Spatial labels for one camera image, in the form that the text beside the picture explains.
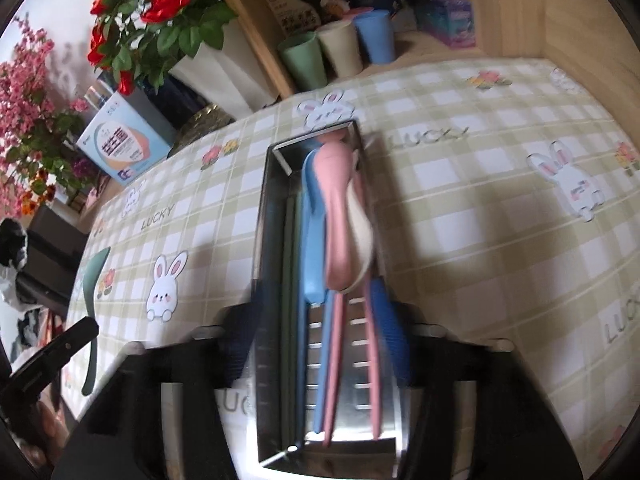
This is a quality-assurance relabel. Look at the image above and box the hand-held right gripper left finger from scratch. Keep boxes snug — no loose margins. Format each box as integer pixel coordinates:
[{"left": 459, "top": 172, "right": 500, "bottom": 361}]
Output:
[{"left": 50, "top": 302, "right": 261, "bottom": 480}]

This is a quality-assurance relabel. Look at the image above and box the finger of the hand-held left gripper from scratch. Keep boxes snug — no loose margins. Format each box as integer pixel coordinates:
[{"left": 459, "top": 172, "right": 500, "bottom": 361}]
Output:
[{"left": 0, "top": 317, "right": 100, "bottom": 413}]

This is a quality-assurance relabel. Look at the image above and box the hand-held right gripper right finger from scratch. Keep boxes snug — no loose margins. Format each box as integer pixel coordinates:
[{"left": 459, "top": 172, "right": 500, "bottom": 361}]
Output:
[{"left": 367, "top": 280, "right": 586, "bottom": 480}]

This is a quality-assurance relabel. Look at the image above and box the stainless steel utensil tray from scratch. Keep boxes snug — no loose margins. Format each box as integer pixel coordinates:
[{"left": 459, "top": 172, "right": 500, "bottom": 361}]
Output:
[{"left": 252, "top": 120, "right": 416, "bottom": 471}]

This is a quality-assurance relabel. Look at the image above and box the blue chopstick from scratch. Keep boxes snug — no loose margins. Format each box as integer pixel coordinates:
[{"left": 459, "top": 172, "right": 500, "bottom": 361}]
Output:
[
  {"left": 312, "top": 290, "right": 336, "bottom": 433},
  {"left": 295, "top": 305, "right": 313, "bottom": 441}
]

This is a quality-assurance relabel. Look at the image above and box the green spoon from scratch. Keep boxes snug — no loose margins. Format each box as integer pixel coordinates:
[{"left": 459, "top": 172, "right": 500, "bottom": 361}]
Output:
[{"left": 80, "top": 246, "right": 113, "bottom": 395}]

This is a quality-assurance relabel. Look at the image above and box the pink spoon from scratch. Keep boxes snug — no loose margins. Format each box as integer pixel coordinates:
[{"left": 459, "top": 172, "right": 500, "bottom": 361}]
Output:
[{"left": 312, "top": 140, "right": 371, "bottom": 293}]

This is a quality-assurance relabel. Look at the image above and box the beige spoon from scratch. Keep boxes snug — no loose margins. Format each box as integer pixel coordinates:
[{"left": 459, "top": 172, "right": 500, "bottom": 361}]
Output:
[{"left": 345, "top": 152, "right": 376, "bottom": 291}]

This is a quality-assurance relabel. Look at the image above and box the blue spoon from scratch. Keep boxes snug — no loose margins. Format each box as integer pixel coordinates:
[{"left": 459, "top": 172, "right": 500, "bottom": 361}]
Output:
[{"left": 300, "top": 149, "right": 333, "bottom": 306}]

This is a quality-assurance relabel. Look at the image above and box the person's left hand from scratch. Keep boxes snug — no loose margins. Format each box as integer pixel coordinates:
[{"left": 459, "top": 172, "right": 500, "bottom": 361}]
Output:
[{"left": 12, "top": 395, "right": 66, "bottom": 466}]

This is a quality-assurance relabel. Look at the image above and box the black chair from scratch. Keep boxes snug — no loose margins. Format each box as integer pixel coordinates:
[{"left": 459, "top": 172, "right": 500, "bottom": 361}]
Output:
[{"left": 15, "top": 202, "right": 93, "bottom": 318}]

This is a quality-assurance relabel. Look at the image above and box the white and black cloth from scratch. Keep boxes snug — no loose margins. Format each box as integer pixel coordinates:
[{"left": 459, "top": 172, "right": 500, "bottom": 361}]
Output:
[{"left": 0, "top": 217, "right": 28, "bottom": 306}]

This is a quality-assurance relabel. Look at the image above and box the green checkered bunny tablecloth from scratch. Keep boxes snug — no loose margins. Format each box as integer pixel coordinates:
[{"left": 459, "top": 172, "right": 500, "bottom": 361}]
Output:
[{"left": 60, "top": 57, "right": 640, "bottom": 480}]

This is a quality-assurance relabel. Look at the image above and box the gold embossed tin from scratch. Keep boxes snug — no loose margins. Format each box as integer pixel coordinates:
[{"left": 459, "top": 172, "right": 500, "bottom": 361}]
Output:
[{"left": 167, "top": 105, "right": 236, "bottom": 158}]

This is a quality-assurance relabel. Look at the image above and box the white and blue carton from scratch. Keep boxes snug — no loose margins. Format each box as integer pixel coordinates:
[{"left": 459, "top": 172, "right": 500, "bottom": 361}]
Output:
[{"left": 75, "top": 91, "right": 173, "bottom": 183}]

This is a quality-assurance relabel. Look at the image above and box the pink blossom plant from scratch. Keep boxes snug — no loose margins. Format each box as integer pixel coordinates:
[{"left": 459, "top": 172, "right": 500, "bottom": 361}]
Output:
[{"left": 0, "top": 15, "right": 108, "bottom": 211}]

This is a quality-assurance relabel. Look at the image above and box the dark blue gold box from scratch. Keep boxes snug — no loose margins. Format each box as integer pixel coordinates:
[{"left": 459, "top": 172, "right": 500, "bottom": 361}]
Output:
[{"left": 85, "top": 80, "right": 117, "bottom": 111}]

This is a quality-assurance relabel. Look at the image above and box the green cup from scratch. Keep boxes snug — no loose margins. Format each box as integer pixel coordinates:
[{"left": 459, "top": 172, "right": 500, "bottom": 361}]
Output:
[{"left": 277, "top": 31, "right": 328, "bottom": 92}]

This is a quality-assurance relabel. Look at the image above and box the beige cup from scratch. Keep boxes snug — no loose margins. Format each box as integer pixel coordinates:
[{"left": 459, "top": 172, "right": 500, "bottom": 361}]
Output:
[{"left": 317, "top": 21, "right": 363, "bottom": 78}]

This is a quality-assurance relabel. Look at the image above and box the blue cup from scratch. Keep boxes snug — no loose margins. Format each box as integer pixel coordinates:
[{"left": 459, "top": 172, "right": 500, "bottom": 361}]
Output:
[{"left": 354, "top": 9, "right": 396, "bottom": 65}]

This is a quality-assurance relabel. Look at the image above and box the wooden shelf unit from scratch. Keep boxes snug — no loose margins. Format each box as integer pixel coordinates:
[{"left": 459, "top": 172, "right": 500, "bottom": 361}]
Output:
[{"left": 202, "top": 0, "right": 640, "bottom": 126}]

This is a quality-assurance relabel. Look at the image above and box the purple box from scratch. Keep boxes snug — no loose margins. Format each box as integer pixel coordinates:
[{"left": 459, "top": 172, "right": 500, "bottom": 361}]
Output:
[{"left": 415, "top": 0, "right": 476, "bottom": 50}]

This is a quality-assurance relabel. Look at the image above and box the white printed box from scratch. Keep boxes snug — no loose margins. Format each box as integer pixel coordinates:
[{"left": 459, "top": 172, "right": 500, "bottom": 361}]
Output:
[{"left": 262, "top": 0, "right": 321, "bottom": 33}]

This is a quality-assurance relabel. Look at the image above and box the red rose bouquet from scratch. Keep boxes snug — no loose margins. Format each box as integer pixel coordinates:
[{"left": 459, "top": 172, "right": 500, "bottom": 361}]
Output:
[{"left": 87, "top": 0, "right": 238, "bottom": 96}]

